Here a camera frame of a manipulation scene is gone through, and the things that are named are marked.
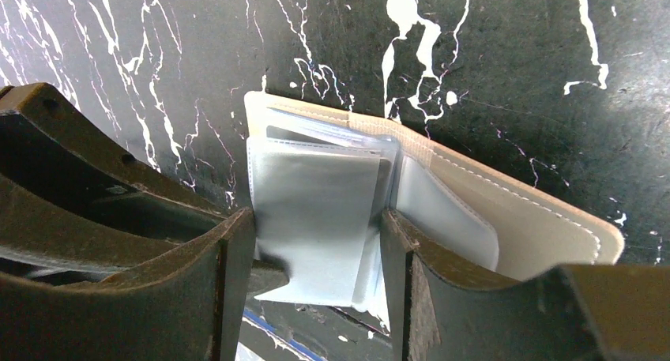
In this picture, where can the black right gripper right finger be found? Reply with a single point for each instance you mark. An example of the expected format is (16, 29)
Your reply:
(444, 307)

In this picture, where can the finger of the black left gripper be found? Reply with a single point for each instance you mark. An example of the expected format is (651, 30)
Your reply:
(51, 149)
(34, 231)

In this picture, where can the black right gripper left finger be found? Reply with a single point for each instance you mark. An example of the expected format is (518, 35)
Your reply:
(186, 304)

